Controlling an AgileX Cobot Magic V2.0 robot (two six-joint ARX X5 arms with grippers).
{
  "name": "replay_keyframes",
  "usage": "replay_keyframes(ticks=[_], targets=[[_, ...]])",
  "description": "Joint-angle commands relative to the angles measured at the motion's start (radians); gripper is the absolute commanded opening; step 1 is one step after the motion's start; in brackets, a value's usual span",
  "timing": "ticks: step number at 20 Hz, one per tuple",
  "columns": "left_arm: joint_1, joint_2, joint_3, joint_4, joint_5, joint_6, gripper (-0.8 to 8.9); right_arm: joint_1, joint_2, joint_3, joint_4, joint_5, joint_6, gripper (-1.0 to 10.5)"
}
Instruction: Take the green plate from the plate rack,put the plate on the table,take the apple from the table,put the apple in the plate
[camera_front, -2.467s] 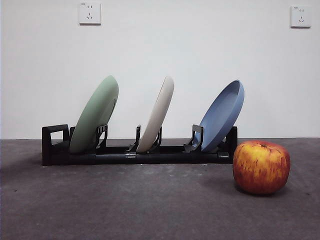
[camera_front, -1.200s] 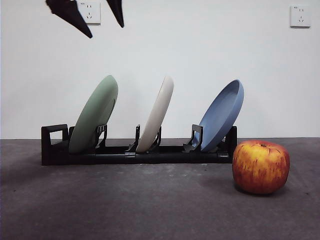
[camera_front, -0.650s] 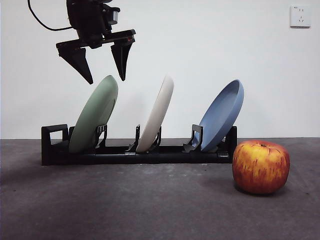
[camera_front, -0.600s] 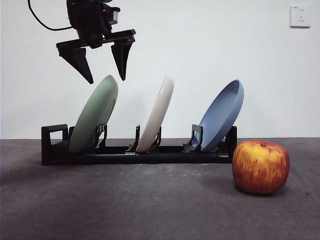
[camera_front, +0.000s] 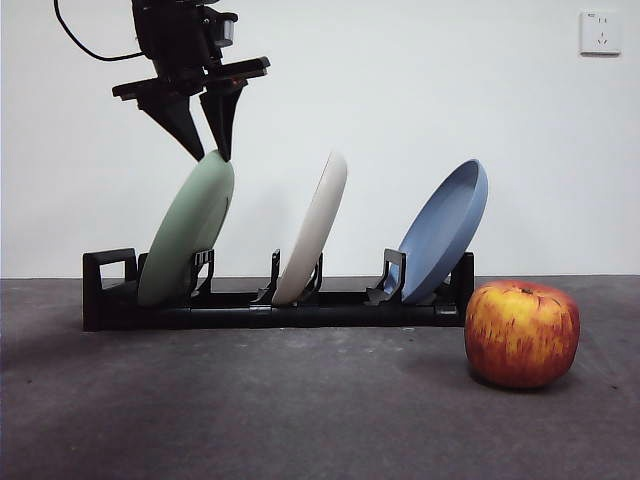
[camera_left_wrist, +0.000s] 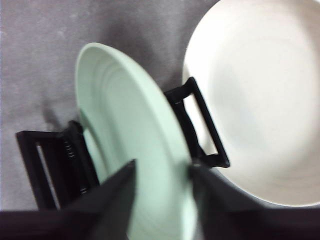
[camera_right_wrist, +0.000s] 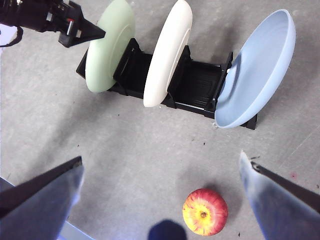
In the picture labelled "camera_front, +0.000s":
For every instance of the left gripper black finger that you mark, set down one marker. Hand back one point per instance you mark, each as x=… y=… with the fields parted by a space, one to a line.
x=175 y=117
x=223 y=117

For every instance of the green plate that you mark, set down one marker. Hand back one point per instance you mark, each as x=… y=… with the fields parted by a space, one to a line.
x=185 y=235

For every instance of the red yellow apple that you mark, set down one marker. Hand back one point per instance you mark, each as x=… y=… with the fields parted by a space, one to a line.
x=522 y=335

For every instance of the cream white plate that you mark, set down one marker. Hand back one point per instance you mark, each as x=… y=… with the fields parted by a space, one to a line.
x=315 y=235

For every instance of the black plate rack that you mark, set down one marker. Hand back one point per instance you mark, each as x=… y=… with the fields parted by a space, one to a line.
x=225 y=318

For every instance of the blue plate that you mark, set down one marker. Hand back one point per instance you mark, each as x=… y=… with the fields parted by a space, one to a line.
x=440 y=240

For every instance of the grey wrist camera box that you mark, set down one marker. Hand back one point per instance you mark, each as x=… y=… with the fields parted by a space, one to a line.
x=229 y=30

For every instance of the white wall socket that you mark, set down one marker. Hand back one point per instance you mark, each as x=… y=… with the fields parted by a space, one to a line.
x=601 y=34

